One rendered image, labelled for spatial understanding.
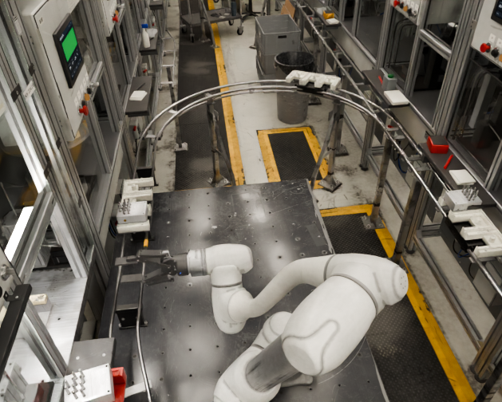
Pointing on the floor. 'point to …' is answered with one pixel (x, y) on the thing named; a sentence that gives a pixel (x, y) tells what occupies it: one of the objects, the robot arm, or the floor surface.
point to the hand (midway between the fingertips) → (126, 269)
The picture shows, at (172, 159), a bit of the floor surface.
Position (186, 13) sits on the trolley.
